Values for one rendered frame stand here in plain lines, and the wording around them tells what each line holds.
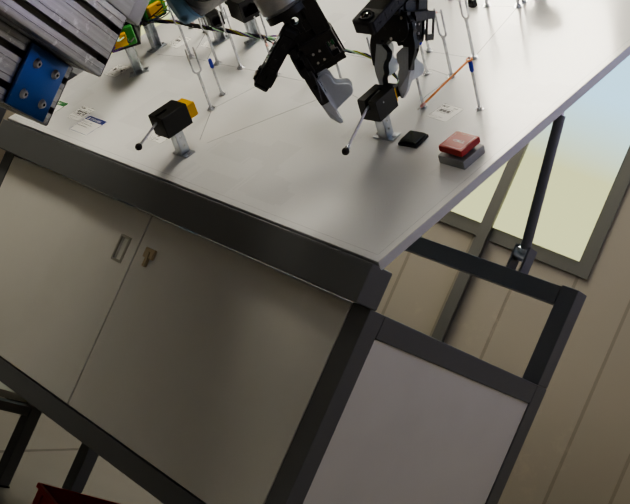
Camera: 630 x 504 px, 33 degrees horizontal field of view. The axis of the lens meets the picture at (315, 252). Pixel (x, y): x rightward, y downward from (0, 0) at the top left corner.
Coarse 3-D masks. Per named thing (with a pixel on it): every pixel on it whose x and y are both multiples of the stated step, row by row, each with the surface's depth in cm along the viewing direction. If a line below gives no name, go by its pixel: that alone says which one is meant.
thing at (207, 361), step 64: (192, 256) 192; (128, 320) 198; (192, 320) 187; (256, 320) 178; (320, 320) 169; (128, 384) 193; (192, 384) 182; (256, 384) 173; (192, 448) 178; (256, 448) 169
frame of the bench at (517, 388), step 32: (352, 320) 165; (384, 320) 166; (352, 352) 163; (416, 352) 174; (448, 352) 180; (32, 384) 210; (320, 384) 165; (352, 384) 165; (512, 384) 197; (64, 416) 201; (320, 416) 163; (96, 448) 193; (128, 448) 189; (320, 448) 164; (512, 448) 204; (160, 480) 180; (288, 480) 163
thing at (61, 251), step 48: (0, 192) 240; (48, 192) 228; (96, 192) 217; (0, 240) 234; (48, 240) 222; (96, 240) 212; (0, 288) 228; (48, 288) 217; (96, 288) 207; (0, 336) 222; (48, 336) 212; (96, 336) 203; (48, 384) 207
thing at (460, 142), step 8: (456, 136) 177; (464, 136) 177; (472, 136) 176; (440, 144) 177; (448, 144) 176; (456, 144) 175; (464, 144) 175; (472, 144) 175; (448, 152) 176; (456, 152) 174; (464, 152) 174
